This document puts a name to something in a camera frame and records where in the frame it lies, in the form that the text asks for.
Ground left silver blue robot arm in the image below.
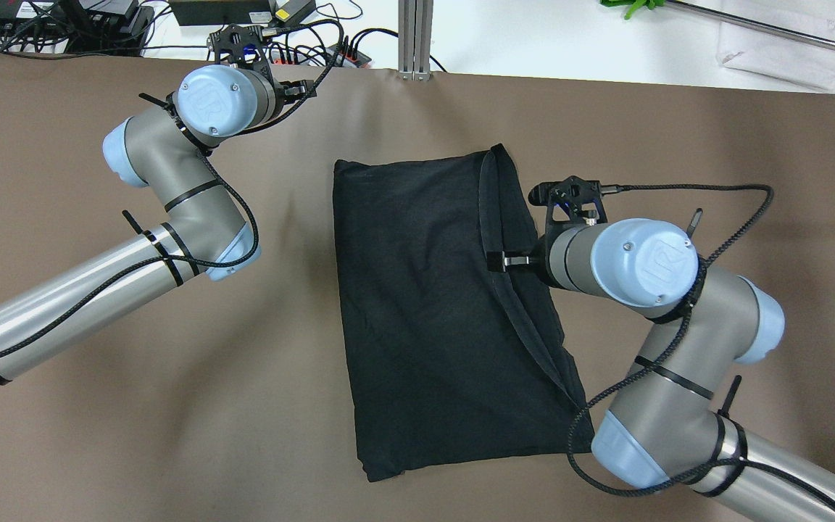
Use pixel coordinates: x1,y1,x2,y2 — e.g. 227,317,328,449
0,64,319,387

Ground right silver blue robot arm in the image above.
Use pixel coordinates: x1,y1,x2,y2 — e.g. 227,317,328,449
487,218,835,521

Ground black printed t-shirt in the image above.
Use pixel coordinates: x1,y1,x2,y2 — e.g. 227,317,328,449
333,145,594,482

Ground white cloth on table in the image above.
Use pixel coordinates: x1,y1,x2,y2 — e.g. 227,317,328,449
715,1,835,93

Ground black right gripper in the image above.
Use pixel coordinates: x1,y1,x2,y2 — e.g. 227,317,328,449
487,242,559,287

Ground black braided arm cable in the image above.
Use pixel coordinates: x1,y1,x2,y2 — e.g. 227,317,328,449
0,22,349,370
566,181,835,522

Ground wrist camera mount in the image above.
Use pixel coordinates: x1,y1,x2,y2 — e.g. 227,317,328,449
207,24,278,75
527,176,607,225

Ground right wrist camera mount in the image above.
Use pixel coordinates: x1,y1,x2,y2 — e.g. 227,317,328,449
527,176,607,225

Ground aluminium frame post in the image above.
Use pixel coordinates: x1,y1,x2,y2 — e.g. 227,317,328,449
397,0,433,82

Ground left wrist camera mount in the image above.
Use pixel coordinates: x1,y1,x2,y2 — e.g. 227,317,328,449
207,24,278,75

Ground metal rod on table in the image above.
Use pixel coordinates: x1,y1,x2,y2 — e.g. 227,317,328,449
664,1,835,51

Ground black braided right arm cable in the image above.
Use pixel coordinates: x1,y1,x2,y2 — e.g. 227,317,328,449
566,181,835,522

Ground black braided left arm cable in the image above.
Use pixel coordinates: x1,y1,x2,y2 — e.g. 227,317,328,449
0,22,349,370

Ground green plastic clamp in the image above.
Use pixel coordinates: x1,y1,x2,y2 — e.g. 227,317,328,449
599,0,667,20

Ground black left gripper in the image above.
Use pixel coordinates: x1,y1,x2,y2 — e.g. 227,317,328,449
276,79,316,102

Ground black power adapter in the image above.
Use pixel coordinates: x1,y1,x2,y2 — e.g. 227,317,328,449
167,1,279,27

